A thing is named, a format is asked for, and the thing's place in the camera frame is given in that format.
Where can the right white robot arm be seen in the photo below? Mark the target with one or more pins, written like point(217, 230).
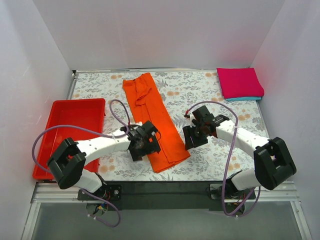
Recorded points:
point(273, 163)

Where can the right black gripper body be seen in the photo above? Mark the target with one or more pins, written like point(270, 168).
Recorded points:
point(194, 137)

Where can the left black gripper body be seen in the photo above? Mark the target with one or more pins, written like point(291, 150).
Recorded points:
point(144, 150)

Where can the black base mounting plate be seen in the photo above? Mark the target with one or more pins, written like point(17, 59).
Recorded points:
point(162, 195)

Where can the floral patterned table mat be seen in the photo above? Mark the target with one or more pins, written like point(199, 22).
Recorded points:
point(179, 90)

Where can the orange t shirt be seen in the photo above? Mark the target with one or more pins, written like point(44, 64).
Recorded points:
point(146, 104)

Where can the folded teal t shirt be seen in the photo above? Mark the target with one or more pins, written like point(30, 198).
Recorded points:
point(246, 98)

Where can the folded magenta t shirt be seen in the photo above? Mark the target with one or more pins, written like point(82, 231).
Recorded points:
point(239, 83)

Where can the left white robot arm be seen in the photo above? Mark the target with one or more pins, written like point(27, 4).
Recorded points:
point(67, 163)

